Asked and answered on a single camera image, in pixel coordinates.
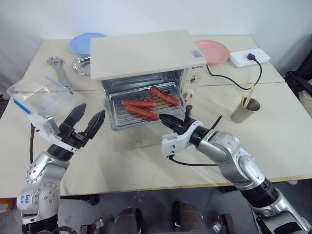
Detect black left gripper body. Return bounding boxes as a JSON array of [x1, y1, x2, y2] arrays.
[[57, 122, 92, 150]]

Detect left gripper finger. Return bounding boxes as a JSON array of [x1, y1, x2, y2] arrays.
[[85, 109, 106, 138], [63, 103, 87, 130]]

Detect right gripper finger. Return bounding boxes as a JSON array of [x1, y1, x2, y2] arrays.
[[159, 113, 183, 123], [161, 117, 184, 128]]

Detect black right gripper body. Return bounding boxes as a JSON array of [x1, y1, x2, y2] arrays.
[[170, 105, 198, 135]]

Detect metal baking tray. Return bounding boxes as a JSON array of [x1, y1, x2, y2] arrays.
[[108, 81, 187, 132]]

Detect glass toaster oven door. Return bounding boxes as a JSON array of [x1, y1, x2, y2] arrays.
[[112, 126, 169, 153]]

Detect short red sausage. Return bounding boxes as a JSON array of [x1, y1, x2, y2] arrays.
[[151, 86, 182, 106]]

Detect long red sausage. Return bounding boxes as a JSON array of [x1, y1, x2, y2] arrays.
[[125, 105, 160, 121]]

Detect cream toaster oven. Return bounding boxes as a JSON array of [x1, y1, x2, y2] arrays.
[[89, 29, 208, 132]]

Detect clear container with blue clips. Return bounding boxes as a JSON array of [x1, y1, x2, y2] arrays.
[[6, 75, 74, 118]]

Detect silver adjustable wrench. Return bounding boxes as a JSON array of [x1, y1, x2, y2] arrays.
[[47, 56, 72, 91]]

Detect shiny metal dish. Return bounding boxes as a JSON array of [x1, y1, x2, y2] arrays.
[[72, 54, 92, 77]]

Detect metal cup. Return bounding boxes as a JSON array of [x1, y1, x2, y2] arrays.
[[230, 97, 261, 123]]

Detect blue plastic plate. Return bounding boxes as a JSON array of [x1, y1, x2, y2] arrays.
[[69, 32, 107, 55]]

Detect wooden chopsticks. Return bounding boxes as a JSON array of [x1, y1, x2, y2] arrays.
[[243, 85, 257, 108]]

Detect pink plastic plate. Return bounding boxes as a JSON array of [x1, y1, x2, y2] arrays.
[[195, 39, 231, 66]]

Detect white power strip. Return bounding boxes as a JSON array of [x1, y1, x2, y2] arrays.
[[230, 48, 271, 68]]

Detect dark rounded shape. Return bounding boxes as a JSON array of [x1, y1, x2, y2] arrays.
[[171, 201, 208, 234], [114, 206, 145, 234]]

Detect orange box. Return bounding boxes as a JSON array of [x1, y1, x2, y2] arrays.
[[0, 197, 14, 213]]

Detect black equipment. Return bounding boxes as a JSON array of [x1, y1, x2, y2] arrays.
[[284, 70, 312, 98]]

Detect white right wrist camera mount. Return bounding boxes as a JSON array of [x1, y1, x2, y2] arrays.
[[160, 120, 204, 157]]

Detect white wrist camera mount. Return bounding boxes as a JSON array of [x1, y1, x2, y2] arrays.
[[160, 120, 204, 157], [27, 112, 82, 154]]

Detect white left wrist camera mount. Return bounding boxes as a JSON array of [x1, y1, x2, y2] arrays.
[[27, 112, 82, 154]]

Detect black cable tie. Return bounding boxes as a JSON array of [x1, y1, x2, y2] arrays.
[[211, 115, 223, 130]]

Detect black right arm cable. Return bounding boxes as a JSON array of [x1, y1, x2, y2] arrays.
[[167, 155, 219, 167]]

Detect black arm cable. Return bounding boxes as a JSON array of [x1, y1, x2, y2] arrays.
[[29, 123, 41, 164], [167, 155, 219, 167]]

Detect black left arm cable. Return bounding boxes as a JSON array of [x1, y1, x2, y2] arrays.
[[29, 123, 41, 164]]

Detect black plug with cable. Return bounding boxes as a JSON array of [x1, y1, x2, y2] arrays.
[[206, 54, 263, 91]]

